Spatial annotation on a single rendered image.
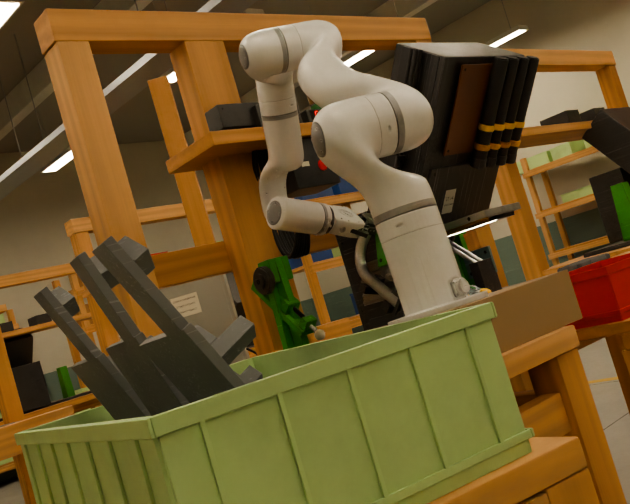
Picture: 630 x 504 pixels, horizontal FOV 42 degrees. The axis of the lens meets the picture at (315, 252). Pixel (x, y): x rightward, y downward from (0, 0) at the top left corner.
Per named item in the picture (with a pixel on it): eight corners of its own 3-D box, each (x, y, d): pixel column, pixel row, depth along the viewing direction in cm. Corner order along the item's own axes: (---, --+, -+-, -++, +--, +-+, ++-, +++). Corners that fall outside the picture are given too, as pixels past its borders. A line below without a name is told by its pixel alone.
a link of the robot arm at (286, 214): (300, 231, 216) (321, 236, 209) (259, 226, 208) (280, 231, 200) (306, 199, 215) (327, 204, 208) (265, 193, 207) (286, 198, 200)
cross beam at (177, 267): (450, 219, 301) (443, 196, 302) (144, 291, 216) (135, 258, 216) (441, 223, 305) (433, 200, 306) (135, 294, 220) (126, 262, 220)
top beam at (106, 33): (432, 40, 306) (425, 17, 306) (54, 40, 207) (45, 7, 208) (415, 50, 313) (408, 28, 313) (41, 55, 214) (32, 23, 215)
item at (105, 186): (509, 288, 299) (431, 40, 305) (161, 410, 201) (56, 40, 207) (490, 293, 306) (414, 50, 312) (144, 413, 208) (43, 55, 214)
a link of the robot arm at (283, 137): (239, 114, 206) (259, 228, 216) (274, 117, 193) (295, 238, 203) (268, 106, 210) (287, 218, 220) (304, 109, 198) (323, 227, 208)
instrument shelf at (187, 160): (432, 122, 275) (428, 110, 275) (214, 145, 215) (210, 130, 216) (381, 147, 293) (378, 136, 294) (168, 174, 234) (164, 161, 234)
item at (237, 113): (265, 124, 235) (259, 101, 236) (223, 128, 225) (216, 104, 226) (252, 132, 240) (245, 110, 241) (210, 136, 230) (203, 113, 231)
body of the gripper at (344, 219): (336, 216, 208) (369, 221, 215) (316, 197, 215) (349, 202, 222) (325, 241, 211) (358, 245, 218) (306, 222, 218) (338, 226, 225)
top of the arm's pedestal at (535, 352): (581, 345, 147) (574, 323, 147) (473, 396, 126) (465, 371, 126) (450, 368, 171) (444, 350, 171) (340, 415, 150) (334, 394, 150)
